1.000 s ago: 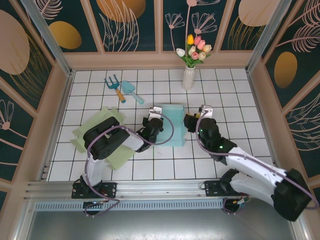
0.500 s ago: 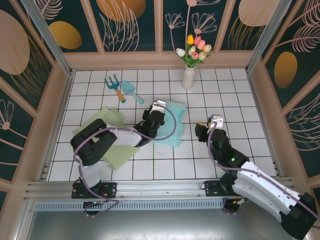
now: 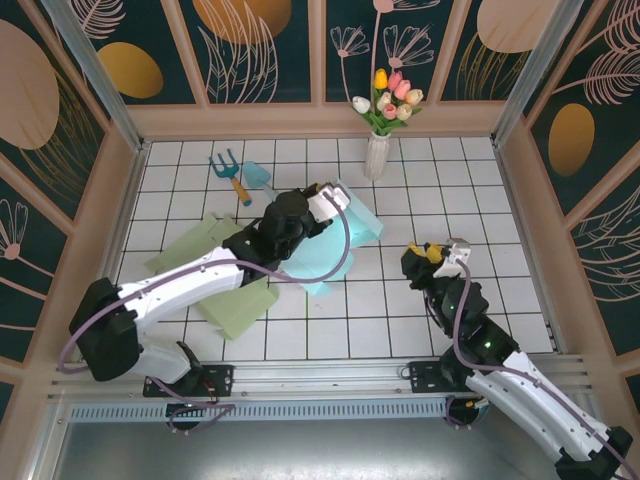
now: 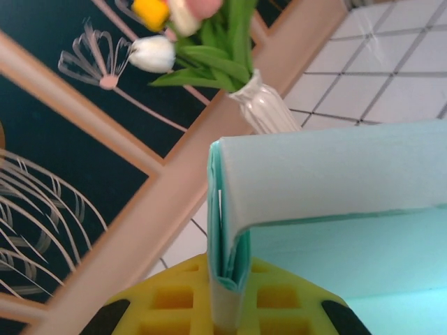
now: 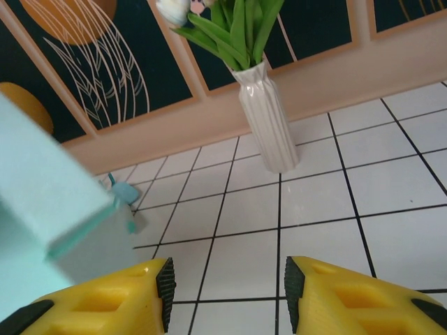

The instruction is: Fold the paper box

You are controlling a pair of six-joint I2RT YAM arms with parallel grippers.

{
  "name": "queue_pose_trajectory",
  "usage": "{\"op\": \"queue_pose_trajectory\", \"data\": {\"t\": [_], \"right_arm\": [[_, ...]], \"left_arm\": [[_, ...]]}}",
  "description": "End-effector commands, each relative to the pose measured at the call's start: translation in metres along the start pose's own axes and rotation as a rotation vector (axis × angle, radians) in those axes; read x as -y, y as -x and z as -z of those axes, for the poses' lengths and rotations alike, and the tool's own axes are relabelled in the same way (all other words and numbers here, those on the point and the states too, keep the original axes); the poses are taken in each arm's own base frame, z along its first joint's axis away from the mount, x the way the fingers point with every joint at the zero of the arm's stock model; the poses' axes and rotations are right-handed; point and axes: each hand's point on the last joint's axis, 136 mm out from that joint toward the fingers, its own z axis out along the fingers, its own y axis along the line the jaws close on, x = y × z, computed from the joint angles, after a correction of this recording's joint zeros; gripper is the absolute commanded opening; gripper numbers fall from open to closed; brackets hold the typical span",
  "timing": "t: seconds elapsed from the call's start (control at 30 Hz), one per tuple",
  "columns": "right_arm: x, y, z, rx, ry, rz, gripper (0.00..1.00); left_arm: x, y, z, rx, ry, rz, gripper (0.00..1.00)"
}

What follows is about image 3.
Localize dark panel pink flower stems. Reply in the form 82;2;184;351
324;0;442;104

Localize light blue garden trowel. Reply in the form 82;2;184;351
241;160;282;202

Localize aluminium table side rail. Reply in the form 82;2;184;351
74;142;151;362
492;139;569;354

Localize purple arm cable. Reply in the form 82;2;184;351
58;192;351;437
446;259;632;480

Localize white ribbed vase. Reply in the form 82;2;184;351
364;133;391;182

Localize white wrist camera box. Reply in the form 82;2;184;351
307;182;352;225
432;236;473;280

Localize tulip bouquet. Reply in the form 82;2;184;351
351;68;425;137

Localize grey metal plate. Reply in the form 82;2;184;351
49;418;606;480

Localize aluminium frame post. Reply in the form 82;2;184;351
491;0;584;146
39;0;147;154

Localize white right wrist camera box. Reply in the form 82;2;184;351
432;236;473;280

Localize dark panel white flower outline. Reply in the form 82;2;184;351
0;164;70;362

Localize dark panel pink leaf outlines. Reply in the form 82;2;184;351
569;144;640;357

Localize slotted grey cable duct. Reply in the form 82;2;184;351
66;394;451;424

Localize dark panel gold oval feathers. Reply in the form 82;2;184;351
524;0;640;216

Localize teal garden fork wooden handle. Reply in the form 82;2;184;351
208;147;255;208

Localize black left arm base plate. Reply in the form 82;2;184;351
142;363;236;399

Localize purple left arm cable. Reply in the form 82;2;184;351
58;192;351;437

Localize dark panel gold circle leaves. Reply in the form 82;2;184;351
178;0;312;105

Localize dark panel pink oval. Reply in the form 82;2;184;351
438;0;549;103

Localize dark panel huge pink disc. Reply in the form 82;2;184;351
0;0;110;236

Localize long aluminium rail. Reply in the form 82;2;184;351
47;354;592;402

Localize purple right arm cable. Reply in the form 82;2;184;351
446;259;632;480

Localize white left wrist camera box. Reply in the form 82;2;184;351
307;182;352;225

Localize light blue cloth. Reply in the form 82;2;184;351
281;178;386;298

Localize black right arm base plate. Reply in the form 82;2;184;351
407;358;502;397

